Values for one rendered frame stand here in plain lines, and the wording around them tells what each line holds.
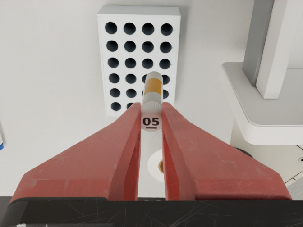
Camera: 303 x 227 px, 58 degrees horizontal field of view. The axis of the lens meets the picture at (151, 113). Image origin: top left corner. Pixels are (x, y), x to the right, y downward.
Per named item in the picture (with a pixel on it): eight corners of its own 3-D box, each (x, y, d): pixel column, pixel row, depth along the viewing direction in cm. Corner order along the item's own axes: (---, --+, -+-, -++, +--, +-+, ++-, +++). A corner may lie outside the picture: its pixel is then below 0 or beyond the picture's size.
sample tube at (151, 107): (164, 87, 17) (164, 133, 13) (144, 87, 17) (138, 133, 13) (164, 69, 16) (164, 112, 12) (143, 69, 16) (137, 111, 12)
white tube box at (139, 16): (172, 102, 37) (173, 118, 34) (110, 100, 37) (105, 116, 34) (178, 6, 30) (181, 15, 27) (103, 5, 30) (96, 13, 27)
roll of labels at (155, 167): (138, 143, 41) (136, 162, 38) (176, 121, 39) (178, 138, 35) (166, 170, 44) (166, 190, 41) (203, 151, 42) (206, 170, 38)
